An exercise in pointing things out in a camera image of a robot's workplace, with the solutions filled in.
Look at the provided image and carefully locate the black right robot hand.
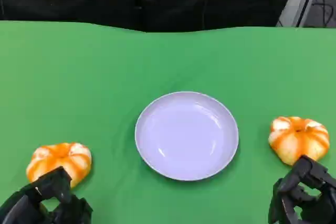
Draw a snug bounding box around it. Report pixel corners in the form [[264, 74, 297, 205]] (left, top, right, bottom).
[[268, 155, 336, 224]]

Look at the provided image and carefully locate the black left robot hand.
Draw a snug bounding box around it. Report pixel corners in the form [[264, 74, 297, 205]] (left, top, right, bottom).
[[0, 165, 94, 224]]

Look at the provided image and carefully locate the lilac plate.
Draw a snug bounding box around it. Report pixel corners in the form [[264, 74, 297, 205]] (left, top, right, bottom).
[[134, 91, 239, 182]]

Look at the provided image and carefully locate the green table cloth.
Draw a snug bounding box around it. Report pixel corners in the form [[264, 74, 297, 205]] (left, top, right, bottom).
[[0, 20, 336, 224]]

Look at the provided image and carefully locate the black floor cable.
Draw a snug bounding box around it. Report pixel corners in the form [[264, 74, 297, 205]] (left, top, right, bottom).
[[312, 1, 334, 27]]

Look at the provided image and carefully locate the silver metal frame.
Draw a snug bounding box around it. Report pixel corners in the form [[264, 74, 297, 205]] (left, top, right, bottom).
[[276, 0, 336, 28]]

